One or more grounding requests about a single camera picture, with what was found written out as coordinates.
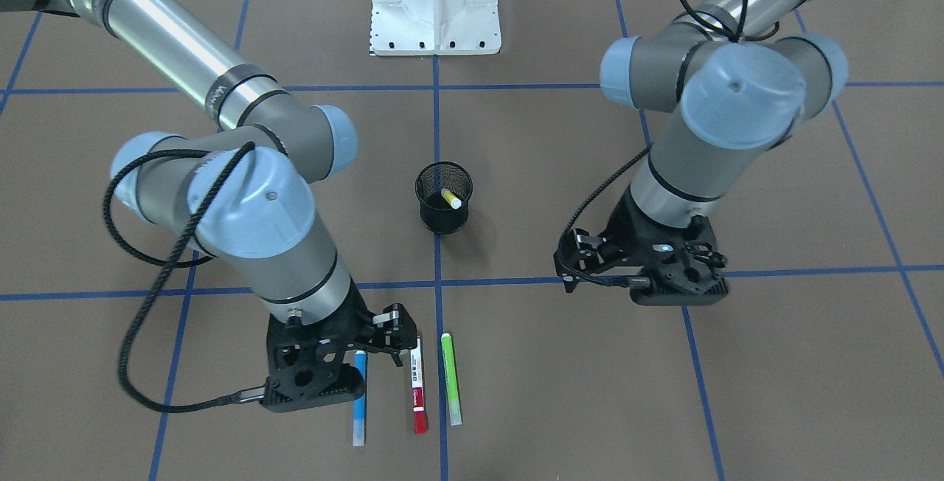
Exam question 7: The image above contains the black mesh pen cup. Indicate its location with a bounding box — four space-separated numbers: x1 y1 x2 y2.
414 161 473 235

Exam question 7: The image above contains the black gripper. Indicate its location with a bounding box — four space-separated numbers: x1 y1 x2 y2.
262 285 417 413
554 194 729 306

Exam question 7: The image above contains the blue marker pen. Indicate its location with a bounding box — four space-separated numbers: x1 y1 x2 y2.
352 350 367 447

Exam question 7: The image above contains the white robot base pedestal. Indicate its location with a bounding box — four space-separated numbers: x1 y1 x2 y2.
369 0 502 57

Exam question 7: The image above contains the red capped white marker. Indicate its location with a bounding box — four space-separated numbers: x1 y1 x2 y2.
410 333 428 435

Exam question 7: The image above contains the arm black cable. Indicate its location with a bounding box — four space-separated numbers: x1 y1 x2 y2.
102 142 270 414
553 0 782 290

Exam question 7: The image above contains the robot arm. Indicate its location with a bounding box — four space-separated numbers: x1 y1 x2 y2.
553 0 849 306
2 0 417 413

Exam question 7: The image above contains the green marker pen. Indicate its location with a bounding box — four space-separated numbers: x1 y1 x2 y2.
440 332 463 426

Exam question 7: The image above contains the yellow marker pen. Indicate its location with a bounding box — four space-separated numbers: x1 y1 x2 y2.
440 188 463 211

